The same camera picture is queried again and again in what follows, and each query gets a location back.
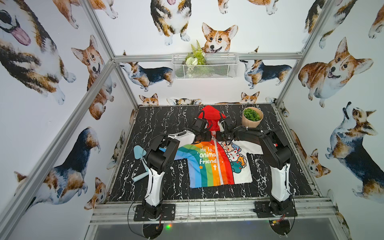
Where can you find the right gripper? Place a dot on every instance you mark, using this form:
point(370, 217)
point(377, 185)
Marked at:
point(218, 137)

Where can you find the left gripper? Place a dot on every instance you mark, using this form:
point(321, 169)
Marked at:
point(202, 127)

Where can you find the rainbow hooded kids jacket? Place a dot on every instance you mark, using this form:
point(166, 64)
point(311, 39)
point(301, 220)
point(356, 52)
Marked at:
point(216, 163)

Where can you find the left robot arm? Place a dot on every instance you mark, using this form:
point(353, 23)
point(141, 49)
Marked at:
point(162, 152)

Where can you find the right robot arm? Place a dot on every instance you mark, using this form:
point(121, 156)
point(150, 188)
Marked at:
point(275, 145)

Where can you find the beige pot with green plant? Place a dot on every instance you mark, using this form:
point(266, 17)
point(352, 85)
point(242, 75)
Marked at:
point(252, 117)

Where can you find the artificial fern with white flower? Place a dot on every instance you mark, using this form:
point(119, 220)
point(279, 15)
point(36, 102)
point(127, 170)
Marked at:
point(196, 57)

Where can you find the white wire wall basket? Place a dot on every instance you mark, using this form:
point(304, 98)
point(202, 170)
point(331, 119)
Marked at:
point(219, 66)

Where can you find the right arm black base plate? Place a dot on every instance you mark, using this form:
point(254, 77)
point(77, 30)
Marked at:
point(271, 209)

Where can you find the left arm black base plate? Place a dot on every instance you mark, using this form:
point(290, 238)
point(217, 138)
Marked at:
point(164, 212)

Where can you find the aluminium front rail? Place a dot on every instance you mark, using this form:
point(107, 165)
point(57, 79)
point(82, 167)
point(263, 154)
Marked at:
point(210, 211)

